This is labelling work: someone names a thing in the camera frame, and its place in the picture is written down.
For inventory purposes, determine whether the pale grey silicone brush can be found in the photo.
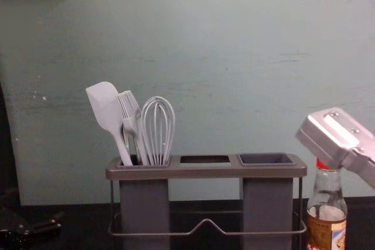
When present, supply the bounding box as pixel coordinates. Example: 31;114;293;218
117;90;148;166

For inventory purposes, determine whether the black table cloth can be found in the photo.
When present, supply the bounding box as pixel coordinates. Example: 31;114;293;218
0;196;375;250

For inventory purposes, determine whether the red bottle cap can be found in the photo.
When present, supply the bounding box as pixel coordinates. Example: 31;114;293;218
316;157;338;172

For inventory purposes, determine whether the pale grey silicone spatula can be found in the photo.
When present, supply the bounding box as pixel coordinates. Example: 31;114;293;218
86;81;134;167

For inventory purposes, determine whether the pale grey silicone whisk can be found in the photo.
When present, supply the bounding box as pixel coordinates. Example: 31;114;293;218
141;95;177;166

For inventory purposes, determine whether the grey metal utensil rack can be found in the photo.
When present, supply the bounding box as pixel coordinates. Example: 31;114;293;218
105;153;308;250

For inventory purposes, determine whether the clear glass labelled bottle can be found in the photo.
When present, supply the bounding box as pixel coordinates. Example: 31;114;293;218
306;157;348;250

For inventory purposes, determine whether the grey plastic rack bin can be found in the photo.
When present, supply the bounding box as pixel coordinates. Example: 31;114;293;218
117;155;172;250
237;152;295;250

